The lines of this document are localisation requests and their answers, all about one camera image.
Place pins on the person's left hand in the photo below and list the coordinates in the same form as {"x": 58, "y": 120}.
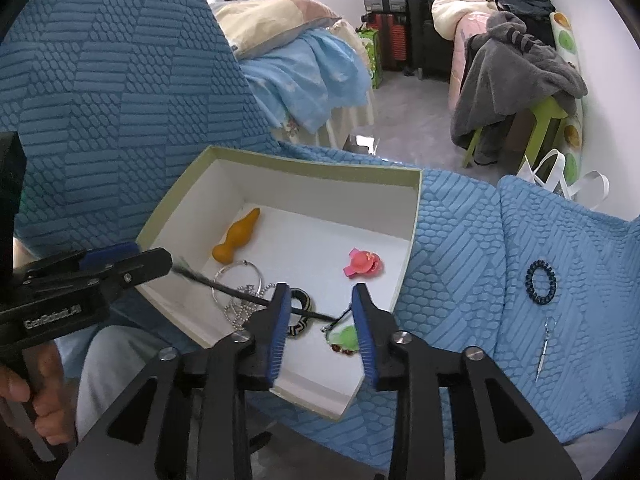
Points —
{"x": 55, "y": 400}

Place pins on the cream fleece blanket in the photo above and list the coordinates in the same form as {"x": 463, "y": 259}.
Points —
{"x": 460, "y": 7}

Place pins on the grey fleece blanket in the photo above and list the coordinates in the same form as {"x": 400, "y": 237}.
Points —
{"x": 510, "y": 70}

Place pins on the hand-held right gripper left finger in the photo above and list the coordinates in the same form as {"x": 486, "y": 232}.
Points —
{"x": 277, "y": 340}

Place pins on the white board green dots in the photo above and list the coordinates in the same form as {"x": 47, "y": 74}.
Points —
{"x": 567, "y": 45}

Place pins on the cream pillow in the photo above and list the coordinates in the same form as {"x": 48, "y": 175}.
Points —
{"x": 270, "y": 22}

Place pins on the white cardboard box green rim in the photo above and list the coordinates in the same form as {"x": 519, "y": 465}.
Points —
{"x": 320, "y": 250}

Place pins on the white bag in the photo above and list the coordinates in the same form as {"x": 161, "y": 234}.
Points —
{"x": 550, "y": 170}

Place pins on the light blue blanket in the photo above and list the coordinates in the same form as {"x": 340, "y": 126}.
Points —
{"x": 310, "y": 80}

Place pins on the person's grey trousers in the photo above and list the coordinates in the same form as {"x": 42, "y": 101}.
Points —
{"x": 115, "y": 360}

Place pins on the pink blanket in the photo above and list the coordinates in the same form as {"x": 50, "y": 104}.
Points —
{"x": 460, "y": 65}

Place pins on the orange bottle-shaped pendant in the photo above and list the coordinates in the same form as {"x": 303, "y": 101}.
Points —
{"x": 235, "y": 240}

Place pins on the green stool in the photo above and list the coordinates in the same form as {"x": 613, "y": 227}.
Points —
{"x": 545, "y": 115}

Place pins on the black suitcase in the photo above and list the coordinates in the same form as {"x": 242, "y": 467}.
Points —
{"x": 425, "y": 35}

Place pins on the thin silver bangle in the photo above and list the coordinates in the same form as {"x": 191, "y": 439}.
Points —
{"x": 246, "y": 262}

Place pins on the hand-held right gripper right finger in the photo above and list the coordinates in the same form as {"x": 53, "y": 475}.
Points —
{"x": 362, "y": 340}

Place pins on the green bag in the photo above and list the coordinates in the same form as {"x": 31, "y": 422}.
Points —
{"x": 370, "y": 55}

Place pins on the black hair stick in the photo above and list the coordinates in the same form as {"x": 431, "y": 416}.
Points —
{"x": 320, "y": 314}

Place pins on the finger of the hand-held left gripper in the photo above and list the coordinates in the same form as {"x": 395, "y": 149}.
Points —
{"x": 110, "y": 255}
{"x": 145, "y": 265}

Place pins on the blue textured sofa cover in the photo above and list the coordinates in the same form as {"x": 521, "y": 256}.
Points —
{"x": 100, "y": 110}

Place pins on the small red toy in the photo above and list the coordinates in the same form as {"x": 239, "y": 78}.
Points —
{"x": 365, "y": 265}

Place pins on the red suitcase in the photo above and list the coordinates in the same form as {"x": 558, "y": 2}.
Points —
{"x": 392, "y": 42}

